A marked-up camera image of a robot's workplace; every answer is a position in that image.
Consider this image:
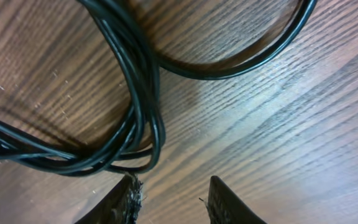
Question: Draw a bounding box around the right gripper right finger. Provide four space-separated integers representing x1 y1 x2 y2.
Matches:
206 175 266 224

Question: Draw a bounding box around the black usb cable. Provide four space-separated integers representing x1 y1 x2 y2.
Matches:
0 0 318 178

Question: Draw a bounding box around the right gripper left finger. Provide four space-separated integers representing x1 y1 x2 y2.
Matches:
75 174 142 224

